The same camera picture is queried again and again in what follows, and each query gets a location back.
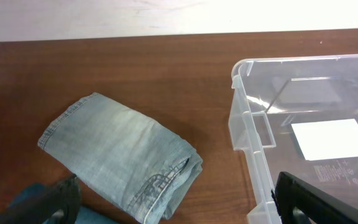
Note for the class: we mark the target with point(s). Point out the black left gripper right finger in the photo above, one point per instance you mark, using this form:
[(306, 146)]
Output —
[(299, 202)]

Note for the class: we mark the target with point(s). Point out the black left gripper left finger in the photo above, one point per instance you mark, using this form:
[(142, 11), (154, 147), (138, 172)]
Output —
[(58, 203)]

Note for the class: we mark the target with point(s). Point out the blue folded jeans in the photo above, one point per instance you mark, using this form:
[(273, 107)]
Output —
[(85, 215)]

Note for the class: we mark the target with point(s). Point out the white label in bin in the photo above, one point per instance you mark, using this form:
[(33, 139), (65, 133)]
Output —
[(323, 140)]

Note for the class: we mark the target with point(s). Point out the light grey folded jeans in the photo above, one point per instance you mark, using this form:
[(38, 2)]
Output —
[(126, 157)]

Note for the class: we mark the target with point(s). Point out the clear plastic storage bin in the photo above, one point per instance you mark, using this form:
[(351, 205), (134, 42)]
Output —
[(297, 115)]

